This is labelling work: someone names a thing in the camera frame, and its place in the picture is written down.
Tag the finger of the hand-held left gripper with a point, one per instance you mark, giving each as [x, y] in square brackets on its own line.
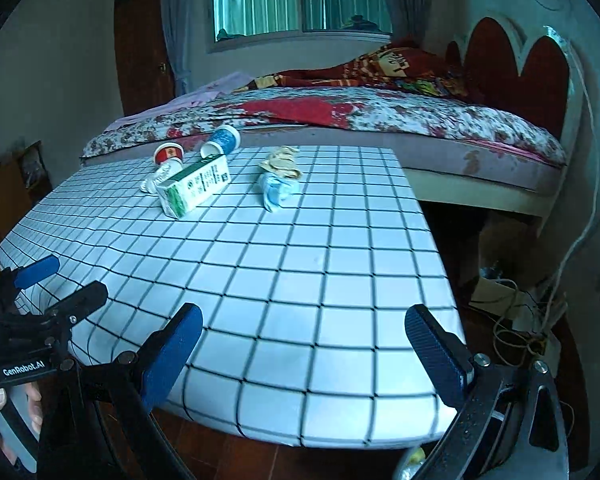
[75, 302]
[37, 270]

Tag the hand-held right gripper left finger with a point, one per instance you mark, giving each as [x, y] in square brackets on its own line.
[172, 355]

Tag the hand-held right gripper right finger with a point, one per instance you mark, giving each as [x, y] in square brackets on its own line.
[435, 360]

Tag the yellow wrapper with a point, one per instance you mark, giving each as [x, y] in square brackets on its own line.
[416, 455]

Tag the clear plastic bottle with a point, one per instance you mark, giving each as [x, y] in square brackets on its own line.
[407, 472]

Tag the small white bottle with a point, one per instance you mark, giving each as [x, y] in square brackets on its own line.
[157, 177]

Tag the green white carton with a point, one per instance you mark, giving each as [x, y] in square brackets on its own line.
[195, 185]

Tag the red paper cup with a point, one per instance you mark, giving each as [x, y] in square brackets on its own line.
[169, 154]

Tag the blue wrapper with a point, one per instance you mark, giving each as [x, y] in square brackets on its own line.
[279, 192]

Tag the blue white paper cup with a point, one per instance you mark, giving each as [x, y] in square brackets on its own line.
[222, 140]

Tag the beige paper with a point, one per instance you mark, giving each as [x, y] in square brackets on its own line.
[281, 162]

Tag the wooden cabinet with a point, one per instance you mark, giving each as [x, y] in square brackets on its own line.
[15, 185]

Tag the white power strip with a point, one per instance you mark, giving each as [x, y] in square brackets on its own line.
[500, 300]

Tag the checkered white tablecloth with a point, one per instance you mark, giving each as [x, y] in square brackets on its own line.
[280, 285]

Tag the pink cloth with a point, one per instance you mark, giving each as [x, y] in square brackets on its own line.
[200, 92]

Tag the brown wooden door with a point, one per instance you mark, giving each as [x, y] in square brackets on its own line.
[142, 50]

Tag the floral bed sheet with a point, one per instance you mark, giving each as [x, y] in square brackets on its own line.
[380, 120]

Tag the sheer grey curtain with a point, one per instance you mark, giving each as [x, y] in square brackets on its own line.
[182, 20]

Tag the red white headboard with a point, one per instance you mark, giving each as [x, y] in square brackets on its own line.
[520, 75]

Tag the red printed blanket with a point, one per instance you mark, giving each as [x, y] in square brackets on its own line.
[380, 67]

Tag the dark cloth on sill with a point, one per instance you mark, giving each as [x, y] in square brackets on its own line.
[365, 24]

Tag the cream bed frame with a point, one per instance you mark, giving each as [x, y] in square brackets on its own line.
[480, 187]

